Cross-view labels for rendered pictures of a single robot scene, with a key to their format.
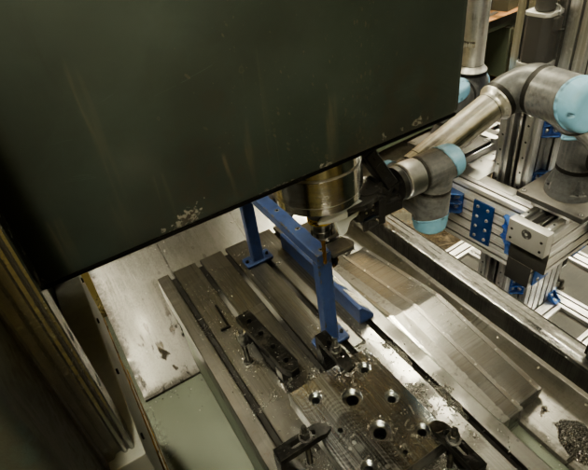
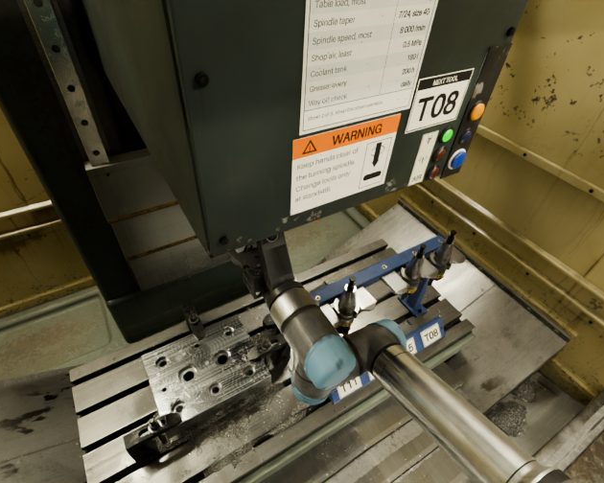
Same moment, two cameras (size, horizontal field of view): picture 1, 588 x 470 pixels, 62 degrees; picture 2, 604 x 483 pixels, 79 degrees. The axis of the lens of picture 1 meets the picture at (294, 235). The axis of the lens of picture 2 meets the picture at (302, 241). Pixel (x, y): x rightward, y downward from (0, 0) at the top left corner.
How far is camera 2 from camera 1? 0.99 m
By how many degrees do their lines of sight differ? 60
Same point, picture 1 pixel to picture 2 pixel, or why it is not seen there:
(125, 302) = (378, 234)
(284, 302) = (355, 326)
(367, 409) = (208, 366)
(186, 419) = not seen: hidden behind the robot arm
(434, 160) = (300, 329)
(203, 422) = not seen: hidden behind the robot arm
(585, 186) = not seen: outside the picture
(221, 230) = (468, 283)
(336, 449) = (183, 341)
